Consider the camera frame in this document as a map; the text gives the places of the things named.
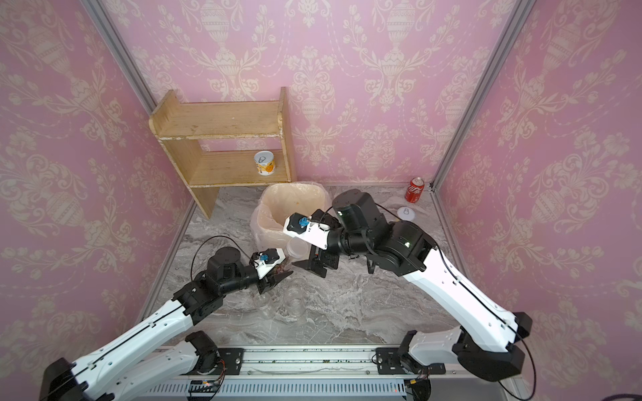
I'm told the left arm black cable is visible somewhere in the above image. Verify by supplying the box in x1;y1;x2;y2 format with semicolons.
189;234;254;282

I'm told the yellow white can on table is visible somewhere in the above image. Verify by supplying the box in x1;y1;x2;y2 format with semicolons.
396;207;416;222

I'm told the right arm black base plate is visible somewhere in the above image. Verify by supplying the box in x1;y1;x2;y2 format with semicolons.
374;348;446;376

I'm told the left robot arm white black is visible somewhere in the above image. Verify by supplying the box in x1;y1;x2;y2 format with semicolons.
38;247;290;400

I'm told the clear jar flower tea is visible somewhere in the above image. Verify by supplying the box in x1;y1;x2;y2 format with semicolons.
273;257;293;274

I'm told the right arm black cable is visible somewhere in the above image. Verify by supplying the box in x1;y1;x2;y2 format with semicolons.
435;245;537;401

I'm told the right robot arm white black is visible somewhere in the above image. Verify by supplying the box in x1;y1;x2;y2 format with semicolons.
284;190;533;383

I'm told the aluminium mounting rail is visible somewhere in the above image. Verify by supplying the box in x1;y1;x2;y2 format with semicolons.
133;345;526;400

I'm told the wooden two-tier shelf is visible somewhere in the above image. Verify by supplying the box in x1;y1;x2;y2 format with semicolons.
149;87;298;217

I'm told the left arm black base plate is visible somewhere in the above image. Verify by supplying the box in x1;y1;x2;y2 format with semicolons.
171;348;245;377

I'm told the clear plastic bin liner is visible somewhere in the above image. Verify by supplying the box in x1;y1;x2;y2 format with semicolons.
249;180;336;254

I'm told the clear lid of jar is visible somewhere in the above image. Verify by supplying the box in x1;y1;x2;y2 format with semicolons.
286;238;311;262

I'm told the red cola can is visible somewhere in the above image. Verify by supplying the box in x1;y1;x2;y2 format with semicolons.
405;177;426;204

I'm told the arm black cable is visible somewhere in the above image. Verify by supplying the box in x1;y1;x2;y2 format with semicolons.
189;234;254;282
435;245;537;401

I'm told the cream trash bin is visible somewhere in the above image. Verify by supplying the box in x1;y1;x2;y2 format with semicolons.
256;182;328;252

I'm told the yellow white can on shelf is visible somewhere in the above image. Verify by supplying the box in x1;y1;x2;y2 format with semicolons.
254;150;275;175

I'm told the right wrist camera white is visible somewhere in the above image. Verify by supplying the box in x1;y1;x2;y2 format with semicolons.
283;210;338;250

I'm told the small circuit board with wires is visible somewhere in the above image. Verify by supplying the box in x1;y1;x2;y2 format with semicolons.
187;380;222;401

